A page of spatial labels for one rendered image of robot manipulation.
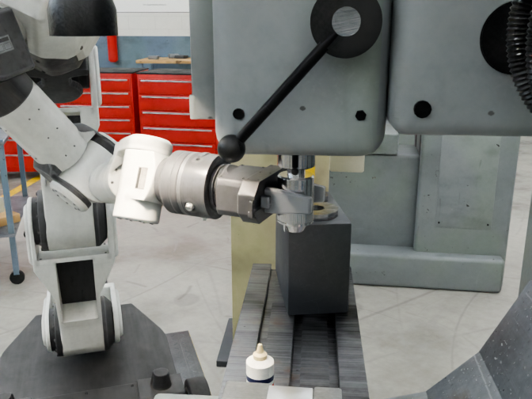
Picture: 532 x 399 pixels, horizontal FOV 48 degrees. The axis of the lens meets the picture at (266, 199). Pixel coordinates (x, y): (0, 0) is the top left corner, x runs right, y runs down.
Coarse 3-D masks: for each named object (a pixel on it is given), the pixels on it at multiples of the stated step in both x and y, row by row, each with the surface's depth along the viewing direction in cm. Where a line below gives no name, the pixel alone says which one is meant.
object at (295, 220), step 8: (280, 184) 76; (312, 184) 76; (296, 192) 75; (304, 192) 75; (312, 192) 76; (312, 208) 77; (280, 216) 77; (288, 216) 76; (296, 216) 76; (304, 216) 76; (312, 216) 77; (288, 224) 76; (296, 224) 76; (304, 224) 76
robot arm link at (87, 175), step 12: (96, 144) 105; (108, 144) 105; (84, 156) 104; (96, 156) 104; (108, 156) 105; (72, 168) 104; (84, 168) 104; (96, 168) 101; (72, 180) 103; (84, 180) 103; (96, 180) 98; (84, 192) 103; (96, 192) 100; (108, 192) 94
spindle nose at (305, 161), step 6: (282, 156) 74; (288, 156) 74; (300, 156) 74; (306, 156) 74; (312, 156) 74; (282, 162) 75; (288, 162) 74; (300, 162) 74; (306, 162) 74; (312, 162) 75; (282, 168) 75; (288, 168) 74; (300, 168) 74; (306, 168) 74
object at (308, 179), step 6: (282, 174) 76; (306, 174) 76; (312, 174) 76; (282, 180) 75; (288, 180) 75; (294, 180) 74; (300, 180) 74; (306, 180) 75; (312, 180) 76; (294, 186) 75; (300, 186) 75
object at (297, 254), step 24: (336, 216) 117; (288, 240) 113; (312, 240) 113; (336, 240) 114; (288, 264) 114; (312, 264) 115; (336, 264) 115; (288, 288) 116; (312, 288) 116; (336, 288) 117; (288, 312) 117; (312, 312) 118; (336, 312) 118
